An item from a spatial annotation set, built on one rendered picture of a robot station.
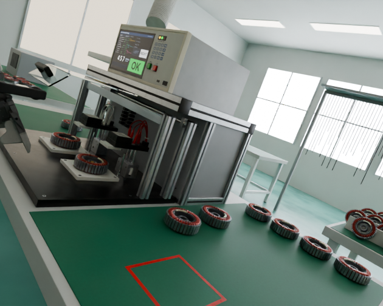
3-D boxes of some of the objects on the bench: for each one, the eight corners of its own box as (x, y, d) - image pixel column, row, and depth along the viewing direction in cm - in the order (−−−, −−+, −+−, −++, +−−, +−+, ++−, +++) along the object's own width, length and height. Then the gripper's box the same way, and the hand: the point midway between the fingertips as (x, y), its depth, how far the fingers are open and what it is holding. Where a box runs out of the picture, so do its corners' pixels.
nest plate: (76, 180, 86) (77, 176, 86) (59, 161, 96) (60, 158, 96) (118, 181, 97) (119, 178, 97) (99, 165, 107) (100, 162, 107)
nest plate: (50, 152, 102) (51, 149, 102) (38, 138, 112) (39, 135, 112) (89, 156, 113) (90, 153, 113) (75, 143, 123) (76, 141, 123)
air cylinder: (124, 178, 103) (128, 164, 102) (114, 169, 108) (118, 156, 107) (135, 178, 107) (139, 165, 106) (125, 170, 112) (129, 158, 111)
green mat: (218, 556, 25) (219, 554, 25) (28, 212, 65) (29, 211, 65) (388, 290, 93) (388, 289, 93) (244, 203, 134) (245, 203, 134)
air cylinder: (95, 153, 119) (99, 142, 118) (88, 147, 124) (91, 136, 123) (106, 155, 123) (109, 143, 122) (98, 149, 128) (102, 138, 127)
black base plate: (35, 207, 68) (37, 199, 67) (-12, 128, 110) (-11, 122, 110) (174, 203, 102) (176, 198, 102) (98, 144, 145) (99, 139, 144)
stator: (203, 238, 83) (207, 227, 82) (168, 233, 78) (172, 221, 78) (191, 219, 93) (194, 209, 92) (159, 214, 88) (163, 203, 88)
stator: (81, 174, 89) (84, 163, 88) (67, 161, 96) (70, 150, 95) (112, 176, 97) (115, 166, 96) (98, 163, 104) (100, 154, 104)
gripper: (-43, 71, 72) (-11, 139, 82) (-34, 87, 59) (3, 166, 69) (-6, 65, 77) (21, 130, 87) (11, 78, 64) (40, 153, 74)
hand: (24, 142), depth 80 cm, fingers open, 14 cm apart
